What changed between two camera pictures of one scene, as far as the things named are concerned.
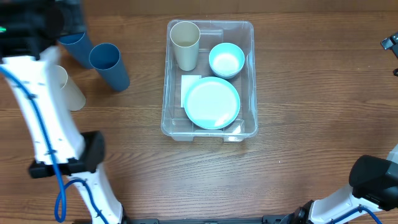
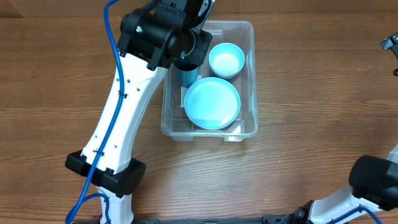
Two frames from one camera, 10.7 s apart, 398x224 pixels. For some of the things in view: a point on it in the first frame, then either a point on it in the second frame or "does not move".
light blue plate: (211, 102) does not move
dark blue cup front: (105, 58) → (188, 71)
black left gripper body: (46, 31) → (188, 56)
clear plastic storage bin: (210, 80) does not move
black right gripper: (392, 42) does not move
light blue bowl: (226, 60) does not move
